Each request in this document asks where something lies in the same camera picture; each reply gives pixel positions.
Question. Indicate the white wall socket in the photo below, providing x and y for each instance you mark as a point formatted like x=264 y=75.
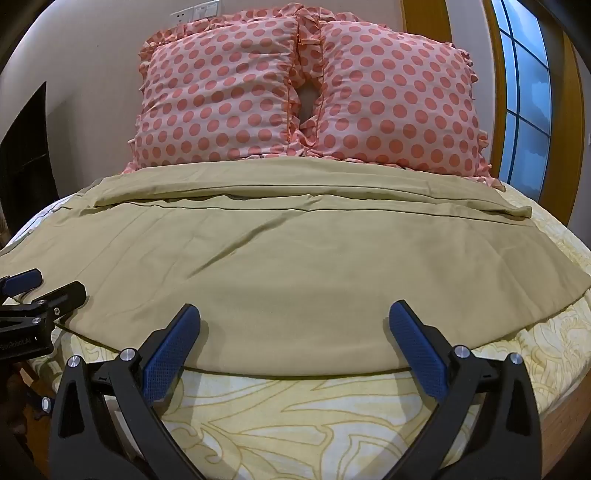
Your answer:
x=182 y=16

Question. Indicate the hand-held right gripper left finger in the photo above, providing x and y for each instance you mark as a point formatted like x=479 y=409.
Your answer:
x=168 y=355

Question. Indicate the white wall switch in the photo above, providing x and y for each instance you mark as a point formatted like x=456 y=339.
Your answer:
x=204 y=11

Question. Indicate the olive green blanket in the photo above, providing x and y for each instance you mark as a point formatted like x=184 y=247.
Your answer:
x=295 y=277

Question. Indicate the yellow wooden window frame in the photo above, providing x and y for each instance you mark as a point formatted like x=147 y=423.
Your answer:
x=565 y=115

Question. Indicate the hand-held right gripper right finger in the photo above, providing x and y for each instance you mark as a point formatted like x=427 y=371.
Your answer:
x=418 y=353

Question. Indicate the yellow floral bed sheet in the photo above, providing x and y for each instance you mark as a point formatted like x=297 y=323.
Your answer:
x=300 y=415

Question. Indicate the pink polka dot pillow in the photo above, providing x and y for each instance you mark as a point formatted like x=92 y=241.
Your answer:
x=392 y=97
x=217 y=97

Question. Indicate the wooden bed frame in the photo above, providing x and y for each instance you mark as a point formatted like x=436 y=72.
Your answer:
x=572 y=438

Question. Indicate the dark wooden cabinet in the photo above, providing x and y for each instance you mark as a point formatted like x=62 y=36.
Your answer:
x=27 y=161

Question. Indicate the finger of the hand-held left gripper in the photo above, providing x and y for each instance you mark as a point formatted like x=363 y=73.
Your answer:
x=64 y=297
x=23 y=279

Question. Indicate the glass window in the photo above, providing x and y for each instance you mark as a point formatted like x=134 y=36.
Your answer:
x=531 y=92

